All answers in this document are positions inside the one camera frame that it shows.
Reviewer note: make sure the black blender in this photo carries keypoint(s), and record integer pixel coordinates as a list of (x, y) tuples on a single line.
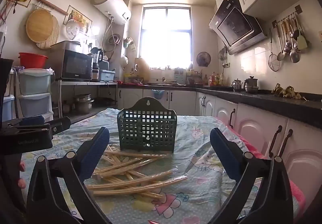
[(96, 59)]

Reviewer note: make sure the wooden cutting board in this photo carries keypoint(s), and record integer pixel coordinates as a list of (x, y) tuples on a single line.
[(142, 70)]

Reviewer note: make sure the plastic drawer unit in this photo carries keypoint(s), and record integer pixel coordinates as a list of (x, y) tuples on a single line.
[(35, 90)]

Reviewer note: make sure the black microwave oven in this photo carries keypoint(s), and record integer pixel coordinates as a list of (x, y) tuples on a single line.
[(73, 65)]

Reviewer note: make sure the wooden rolling pin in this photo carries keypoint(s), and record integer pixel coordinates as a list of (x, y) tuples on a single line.
[(45, 2)]

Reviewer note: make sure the group of condiment bottles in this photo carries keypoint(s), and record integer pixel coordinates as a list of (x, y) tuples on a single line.
[(215, 80)]

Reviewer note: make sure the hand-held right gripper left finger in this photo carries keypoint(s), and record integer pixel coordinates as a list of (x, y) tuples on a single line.
[(99, 148)]

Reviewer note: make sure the round bamboo tray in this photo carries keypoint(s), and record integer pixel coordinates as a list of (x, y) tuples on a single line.
[(39, 26)]

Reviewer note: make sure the brown lumpy pile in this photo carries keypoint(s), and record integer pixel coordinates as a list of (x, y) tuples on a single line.
[(286, 92)]

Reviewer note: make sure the glass pot lid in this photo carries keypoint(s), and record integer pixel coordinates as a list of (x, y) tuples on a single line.
[(73, 29)]

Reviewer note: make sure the blue plastic box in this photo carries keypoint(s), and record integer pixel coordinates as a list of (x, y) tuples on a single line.
[(107, 75)]

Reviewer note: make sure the steel teapot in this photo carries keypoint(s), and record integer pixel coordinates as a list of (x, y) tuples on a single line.
[(237, 85)]

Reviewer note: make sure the pale blue knife rack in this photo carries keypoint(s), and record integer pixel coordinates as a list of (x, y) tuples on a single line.
[(180, 76)]

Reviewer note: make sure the pile of bamboo chopsticks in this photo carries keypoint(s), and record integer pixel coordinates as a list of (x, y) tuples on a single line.
[(130, 180)]

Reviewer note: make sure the metal shelf rack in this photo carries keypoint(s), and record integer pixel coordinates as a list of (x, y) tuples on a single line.
[(83, 83)]

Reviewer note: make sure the kitchen window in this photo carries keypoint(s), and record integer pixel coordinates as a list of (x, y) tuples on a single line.
[(166, 37)]

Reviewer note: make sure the black range hood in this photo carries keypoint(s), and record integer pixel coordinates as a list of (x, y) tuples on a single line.
[(236, 25)]

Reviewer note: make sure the steel pot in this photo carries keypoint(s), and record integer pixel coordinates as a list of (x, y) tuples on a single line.
[(83, 104)]

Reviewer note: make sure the steel kettle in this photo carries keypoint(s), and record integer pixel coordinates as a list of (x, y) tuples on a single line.
[(251, 84)]

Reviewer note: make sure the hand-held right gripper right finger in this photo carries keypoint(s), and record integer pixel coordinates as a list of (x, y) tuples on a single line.
[(224, 153)]

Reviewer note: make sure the cartoon printed tablecloth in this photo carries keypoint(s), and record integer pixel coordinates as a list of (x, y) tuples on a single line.
[(201, 188)]

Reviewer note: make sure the woven bamboo tray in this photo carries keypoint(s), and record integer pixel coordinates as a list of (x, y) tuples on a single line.
[(54, 40)]

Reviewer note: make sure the wall utensil rail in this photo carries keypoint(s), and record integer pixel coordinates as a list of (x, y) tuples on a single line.
[(286, 16)]

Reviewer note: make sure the person's left hand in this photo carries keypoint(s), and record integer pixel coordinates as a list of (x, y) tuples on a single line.
[(22, 183)]

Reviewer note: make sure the red plastic basin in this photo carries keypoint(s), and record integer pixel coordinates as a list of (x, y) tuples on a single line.
[(32, 60)]

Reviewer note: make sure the blue hanging plastic bin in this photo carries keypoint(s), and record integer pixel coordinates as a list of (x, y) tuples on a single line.
[(158, 95)]

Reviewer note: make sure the small round fan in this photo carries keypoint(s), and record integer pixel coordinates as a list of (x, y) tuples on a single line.
[(203, 59)]

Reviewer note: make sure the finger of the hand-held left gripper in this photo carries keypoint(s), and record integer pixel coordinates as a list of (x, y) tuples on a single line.
[(32, 120), (60, 125)]

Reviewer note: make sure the green plastic utensil basket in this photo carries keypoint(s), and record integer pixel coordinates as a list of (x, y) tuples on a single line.
[(151, 126)]

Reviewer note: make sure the black kitchen countertop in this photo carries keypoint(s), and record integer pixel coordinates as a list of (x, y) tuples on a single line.
[(264, 102)]

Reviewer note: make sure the pale green spatula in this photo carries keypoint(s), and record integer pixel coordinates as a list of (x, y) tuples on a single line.
[(302, 42)]

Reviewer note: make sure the large steel ladle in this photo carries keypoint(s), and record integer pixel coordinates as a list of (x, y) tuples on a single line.
[(294, 56)]

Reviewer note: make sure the white water heater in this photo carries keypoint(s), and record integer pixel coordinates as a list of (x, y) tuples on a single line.
[(113, 5)]

